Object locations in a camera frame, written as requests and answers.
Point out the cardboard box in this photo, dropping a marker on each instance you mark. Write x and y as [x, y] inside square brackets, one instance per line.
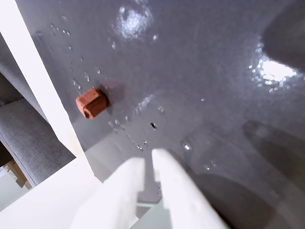
[19, 174]

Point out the dark glossy table mat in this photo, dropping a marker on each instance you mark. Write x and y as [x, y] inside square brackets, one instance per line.
[190, 83]

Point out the grey fabric sofa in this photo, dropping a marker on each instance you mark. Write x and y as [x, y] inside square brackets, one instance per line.
[28, 133]

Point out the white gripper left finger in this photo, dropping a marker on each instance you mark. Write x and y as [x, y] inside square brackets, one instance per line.
[114, 198]

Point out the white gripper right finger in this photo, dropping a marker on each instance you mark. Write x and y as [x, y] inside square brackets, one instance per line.
[181, 198]

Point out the small red cube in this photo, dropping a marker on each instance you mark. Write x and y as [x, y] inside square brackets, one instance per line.
[91, 103]

